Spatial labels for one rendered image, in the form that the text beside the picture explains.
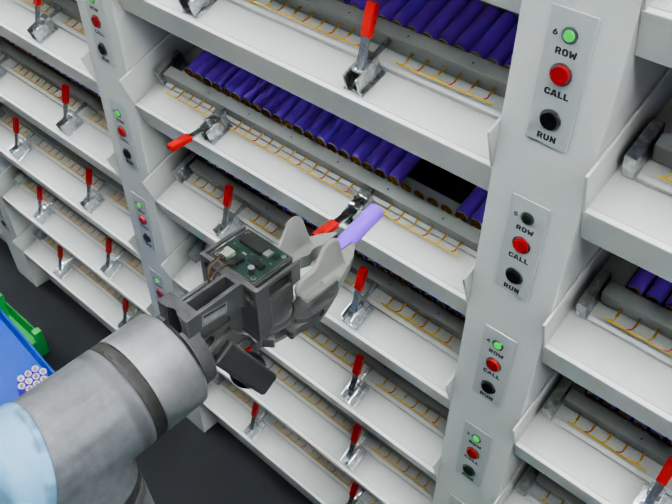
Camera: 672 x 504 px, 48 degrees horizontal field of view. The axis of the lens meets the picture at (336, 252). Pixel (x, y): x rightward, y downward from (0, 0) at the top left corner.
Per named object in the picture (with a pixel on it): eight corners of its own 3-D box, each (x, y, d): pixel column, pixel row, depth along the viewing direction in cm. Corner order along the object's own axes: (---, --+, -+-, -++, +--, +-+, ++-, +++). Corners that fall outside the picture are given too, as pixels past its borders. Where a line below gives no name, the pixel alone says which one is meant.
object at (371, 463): (429, 541, 127) (418, 523, 115) (193, 352, 156) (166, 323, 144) (498, 445, 132) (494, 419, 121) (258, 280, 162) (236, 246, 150)
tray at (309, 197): (470, 319, 88) (464, 280, 80) (146, 123, 117) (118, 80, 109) (564, 198, 94) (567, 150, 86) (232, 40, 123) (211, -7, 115)
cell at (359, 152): (393, 133, 99) (362, 168, 97) (382, 128, 100) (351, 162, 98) (390, 124, 97) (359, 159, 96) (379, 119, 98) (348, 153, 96)
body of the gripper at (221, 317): (308, 258, 64) (200, 338, 58) (309, 325, 70) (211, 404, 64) (246, 218, 68) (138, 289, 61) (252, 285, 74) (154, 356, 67)
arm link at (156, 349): (175, 451, 61) (104, 386, 66) (220, 414, 64) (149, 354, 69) (159, 384, 55) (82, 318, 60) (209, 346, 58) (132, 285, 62)
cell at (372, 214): (367, 206, 79) (327, 248, 76) (373, 200, 77) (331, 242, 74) (380, 218, 79) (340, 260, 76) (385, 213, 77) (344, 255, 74)
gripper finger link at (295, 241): (339, 199, 73) (276, 250, 67) (338, 244, 77) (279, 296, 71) (314, 187, 74) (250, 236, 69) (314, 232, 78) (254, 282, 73)
